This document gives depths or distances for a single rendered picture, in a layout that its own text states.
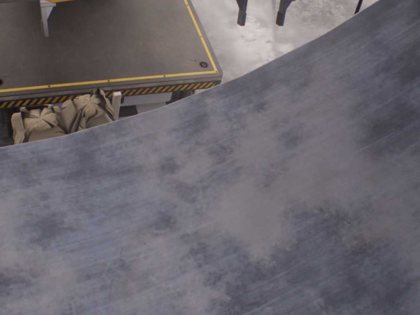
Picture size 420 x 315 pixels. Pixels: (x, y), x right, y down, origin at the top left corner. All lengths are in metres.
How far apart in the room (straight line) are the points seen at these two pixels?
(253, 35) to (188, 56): 0.85
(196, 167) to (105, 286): 0.25
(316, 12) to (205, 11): 0.76
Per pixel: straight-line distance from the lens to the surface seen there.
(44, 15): 1.39
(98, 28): 2.32
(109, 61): 2.18
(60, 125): 1.35
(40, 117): 1.35
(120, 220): 0.81
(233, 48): 2.92
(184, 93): 2.36
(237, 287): 0.79
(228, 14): 3.14
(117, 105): 1.38
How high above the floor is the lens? 1.89
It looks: 51 degrees down
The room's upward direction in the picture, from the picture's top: 20 degrees clockwise
